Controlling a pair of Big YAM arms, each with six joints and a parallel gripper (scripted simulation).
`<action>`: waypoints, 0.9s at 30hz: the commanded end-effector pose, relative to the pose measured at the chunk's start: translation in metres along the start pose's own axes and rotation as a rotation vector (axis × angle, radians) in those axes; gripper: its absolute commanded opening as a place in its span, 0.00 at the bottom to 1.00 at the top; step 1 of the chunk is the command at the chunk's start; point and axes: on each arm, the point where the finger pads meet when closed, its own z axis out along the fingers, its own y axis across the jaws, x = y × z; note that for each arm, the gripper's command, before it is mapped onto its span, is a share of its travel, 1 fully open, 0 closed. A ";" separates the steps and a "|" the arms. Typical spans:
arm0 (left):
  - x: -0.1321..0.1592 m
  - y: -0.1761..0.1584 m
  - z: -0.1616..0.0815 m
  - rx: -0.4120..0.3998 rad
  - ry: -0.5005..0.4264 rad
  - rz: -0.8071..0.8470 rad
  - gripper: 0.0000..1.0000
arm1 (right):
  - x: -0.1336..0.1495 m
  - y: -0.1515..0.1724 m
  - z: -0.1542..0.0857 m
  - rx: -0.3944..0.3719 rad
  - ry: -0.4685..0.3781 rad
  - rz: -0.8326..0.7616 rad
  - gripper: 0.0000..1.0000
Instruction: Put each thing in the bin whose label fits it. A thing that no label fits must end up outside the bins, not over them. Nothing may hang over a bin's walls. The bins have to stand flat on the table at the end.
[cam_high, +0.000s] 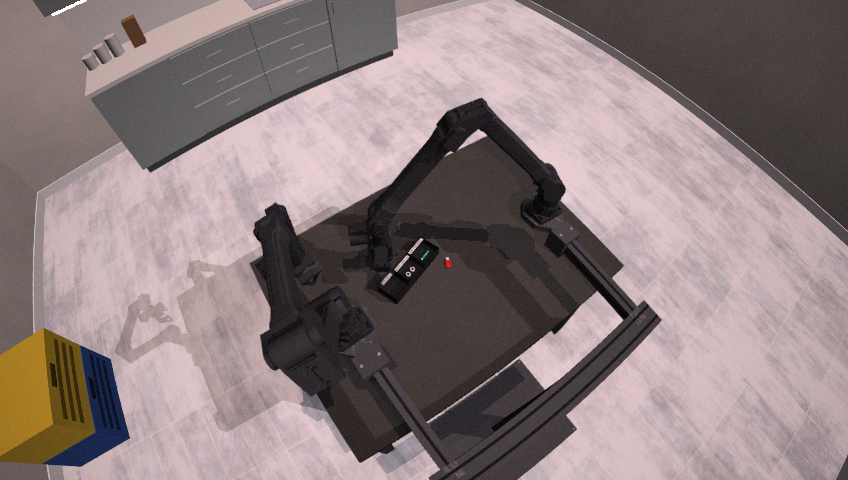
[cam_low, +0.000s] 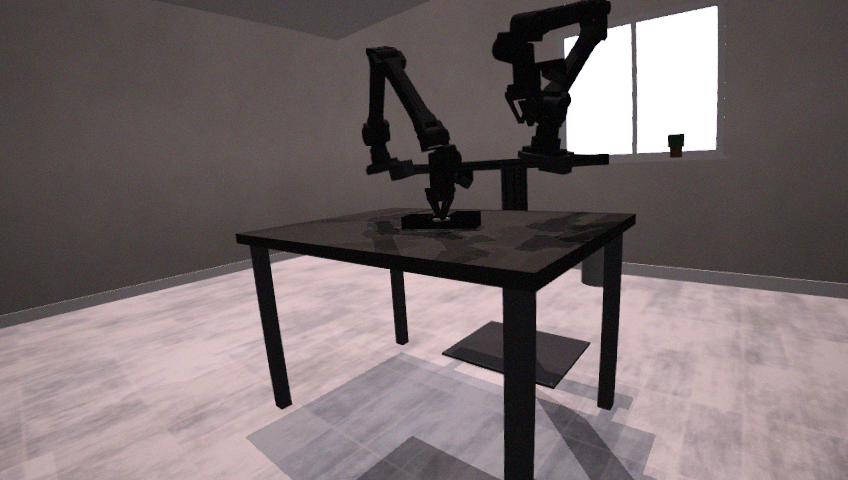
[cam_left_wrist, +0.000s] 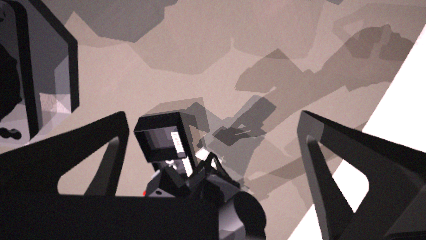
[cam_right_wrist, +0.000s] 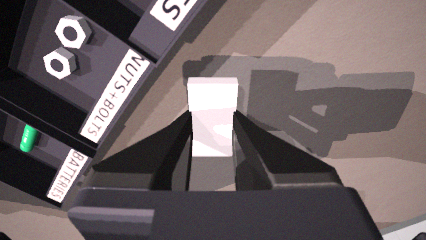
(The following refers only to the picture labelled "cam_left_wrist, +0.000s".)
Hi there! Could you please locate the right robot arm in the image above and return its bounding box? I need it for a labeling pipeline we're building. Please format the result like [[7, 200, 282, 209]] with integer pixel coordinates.
[[144, 165, 267, 240]]

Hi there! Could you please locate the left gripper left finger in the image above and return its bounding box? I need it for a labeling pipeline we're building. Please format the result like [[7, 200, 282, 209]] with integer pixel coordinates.
[[0, 111, 130, 196]]

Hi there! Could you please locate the black three-compartment bin rack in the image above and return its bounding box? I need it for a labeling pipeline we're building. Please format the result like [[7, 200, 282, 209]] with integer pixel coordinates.
[[133, 112, 196, 181]]

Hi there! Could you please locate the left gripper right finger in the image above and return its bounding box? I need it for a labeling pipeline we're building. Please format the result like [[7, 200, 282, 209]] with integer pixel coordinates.
[[297, 110, 426, 240]]

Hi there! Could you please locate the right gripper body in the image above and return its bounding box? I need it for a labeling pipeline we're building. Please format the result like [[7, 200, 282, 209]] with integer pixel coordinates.
[[186, 167, 240, 206]]

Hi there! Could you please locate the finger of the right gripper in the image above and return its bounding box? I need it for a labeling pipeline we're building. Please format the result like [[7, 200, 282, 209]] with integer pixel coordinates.
[[199, 152, 232, 181], [185, 159, 204, 183]]

